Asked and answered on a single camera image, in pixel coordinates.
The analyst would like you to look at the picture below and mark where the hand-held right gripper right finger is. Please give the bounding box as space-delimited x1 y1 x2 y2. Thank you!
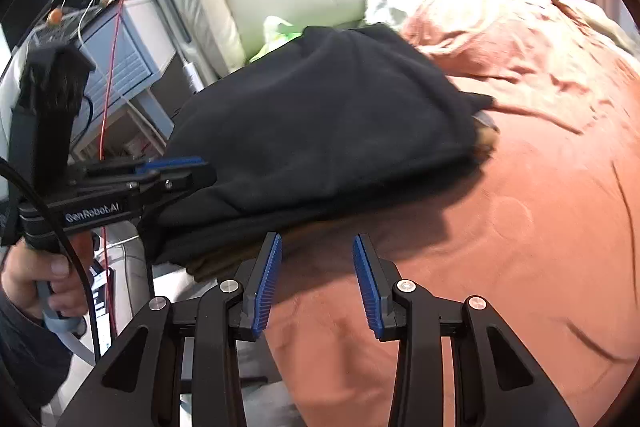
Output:
352 233 581 427

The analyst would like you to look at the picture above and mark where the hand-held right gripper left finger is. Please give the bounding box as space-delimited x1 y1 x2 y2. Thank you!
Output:
57 232 283 427

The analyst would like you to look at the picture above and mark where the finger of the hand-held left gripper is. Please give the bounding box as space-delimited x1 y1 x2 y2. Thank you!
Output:
75 166 219 208
82 156 212 181

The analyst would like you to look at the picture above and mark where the black t-shirt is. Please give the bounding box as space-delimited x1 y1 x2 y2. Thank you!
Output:
137 23 497 266

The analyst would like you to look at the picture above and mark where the person's left forearm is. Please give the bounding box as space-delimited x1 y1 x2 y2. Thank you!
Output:
0 292 77 414

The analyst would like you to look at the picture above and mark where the person's left hand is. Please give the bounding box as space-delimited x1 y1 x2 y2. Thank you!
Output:
0 242 87 321

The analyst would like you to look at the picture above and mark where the grey nightstand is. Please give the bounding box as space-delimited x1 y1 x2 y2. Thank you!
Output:
30 0 182 158

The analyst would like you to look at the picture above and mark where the orange blanket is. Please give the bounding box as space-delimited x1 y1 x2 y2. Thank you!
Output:
260 0 640 427

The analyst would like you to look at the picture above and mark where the light green cloth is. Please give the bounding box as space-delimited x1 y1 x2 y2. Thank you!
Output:
249 13 304 64

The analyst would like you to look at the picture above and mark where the cream duvet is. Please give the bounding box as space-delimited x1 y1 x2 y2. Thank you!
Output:
519 0 640 58

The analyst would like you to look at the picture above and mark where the red cable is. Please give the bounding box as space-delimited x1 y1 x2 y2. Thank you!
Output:
96 0 132 339

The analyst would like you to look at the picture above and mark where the white cable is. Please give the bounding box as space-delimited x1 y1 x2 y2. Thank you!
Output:
76 0 132 48

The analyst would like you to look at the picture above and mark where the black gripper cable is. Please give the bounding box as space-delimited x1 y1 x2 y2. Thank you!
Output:
0 156 102 369

